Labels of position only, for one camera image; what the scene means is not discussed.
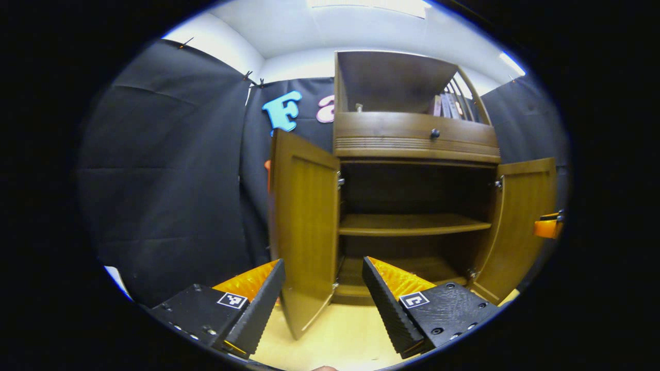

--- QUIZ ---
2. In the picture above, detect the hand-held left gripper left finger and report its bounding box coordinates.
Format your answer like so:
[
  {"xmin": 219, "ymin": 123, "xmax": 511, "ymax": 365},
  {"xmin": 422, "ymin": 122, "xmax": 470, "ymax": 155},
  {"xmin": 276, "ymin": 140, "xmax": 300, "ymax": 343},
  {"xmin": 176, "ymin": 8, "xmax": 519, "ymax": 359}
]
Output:
[{"xmin": 150, "ymin": 259, "xmax": 286, "ymax": 360}]

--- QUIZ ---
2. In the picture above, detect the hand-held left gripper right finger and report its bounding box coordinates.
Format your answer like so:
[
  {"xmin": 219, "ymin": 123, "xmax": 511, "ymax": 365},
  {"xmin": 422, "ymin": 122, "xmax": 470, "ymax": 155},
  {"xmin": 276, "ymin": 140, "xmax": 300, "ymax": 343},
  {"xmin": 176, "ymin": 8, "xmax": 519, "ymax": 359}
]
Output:
[{"xmin": 362, "ymin": 257, "xmax": 500, "ymax": 360}]

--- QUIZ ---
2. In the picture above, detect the wooden shoe cabinet door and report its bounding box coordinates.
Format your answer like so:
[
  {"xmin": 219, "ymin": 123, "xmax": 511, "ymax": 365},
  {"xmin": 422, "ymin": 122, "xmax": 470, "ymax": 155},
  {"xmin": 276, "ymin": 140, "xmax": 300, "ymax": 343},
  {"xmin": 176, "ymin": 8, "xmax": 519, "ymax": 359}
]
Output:
[
  {"xmin": 268, "ymin": 129, "xmax": 342, "ymax": 341},
  {"xmin": 469, "ymin": 157, "xmax": 558, "ymax": 306}
]

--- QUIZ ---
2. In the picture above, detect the wooden double-door shoe cabinet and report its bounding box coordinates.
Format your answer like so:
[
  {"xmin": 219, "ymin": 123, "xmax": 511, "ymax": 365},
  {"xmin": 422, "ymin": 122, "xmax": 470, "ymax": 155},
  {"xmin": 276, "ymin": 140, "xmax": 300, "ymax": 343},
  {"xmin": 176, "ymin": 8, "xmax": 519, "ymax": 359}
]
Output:
[{"xmin": 268, "ymin": 50, "xmax": 558, "ymax": 341}]

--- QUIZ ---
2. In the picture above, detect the wooden cabinet drawer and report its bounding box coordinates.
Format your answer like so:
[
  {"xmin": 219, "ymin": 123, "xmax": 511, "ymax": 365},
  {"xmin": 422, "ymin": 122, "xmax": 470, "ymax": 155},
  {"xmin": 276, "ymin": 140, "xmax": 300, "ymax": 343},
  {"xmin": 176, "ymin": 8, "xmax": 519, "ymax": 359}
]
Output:
[{"xmin": 334, "ymin": 112, "xmax": 500, "ymax": 158}]

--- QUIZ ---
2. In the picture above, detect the wooden inner shelf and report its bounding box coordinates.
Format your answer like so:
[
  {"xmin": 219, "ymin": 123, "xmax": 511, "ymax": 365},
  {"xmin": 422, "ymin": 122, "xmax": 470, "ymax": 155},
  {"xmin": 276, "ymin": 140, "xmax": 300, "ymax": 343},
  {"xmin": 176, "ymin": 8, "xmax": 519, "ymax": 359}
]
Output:
[{"xmin": 339, "ymin": 214, "xmax": 491, "ymax": 237}]

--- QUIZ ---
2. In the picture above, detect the black backdrop cloth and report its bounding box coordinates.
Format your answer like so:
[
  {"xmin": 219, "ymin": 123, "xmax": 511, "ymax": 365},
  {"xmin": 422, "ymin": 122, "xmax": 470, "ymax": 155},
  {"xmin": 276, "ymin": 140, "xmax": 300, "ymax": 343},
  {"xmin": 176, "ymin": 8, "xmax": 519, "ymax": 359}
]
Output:
[{"xmin": 76, "ymin": 39, "xmax": 570, "ymax": 307}]

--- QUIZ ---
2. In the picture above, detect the ceiling light panel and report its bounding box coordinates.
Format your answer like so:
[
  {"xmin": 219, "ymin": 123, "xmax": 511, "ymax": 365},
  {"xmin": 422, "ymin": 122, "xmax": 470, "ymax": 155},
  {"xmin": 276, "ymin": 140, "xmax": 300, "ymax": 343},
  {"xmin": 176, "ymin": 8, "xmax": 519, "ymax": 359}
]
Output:
[
  {"xmin": 307, "ymin": 0, "xmax": 431, "ymax": 19},
  {"xmin": 498, "ymin": 52, "xmax": 526, "ymax": 77}
]

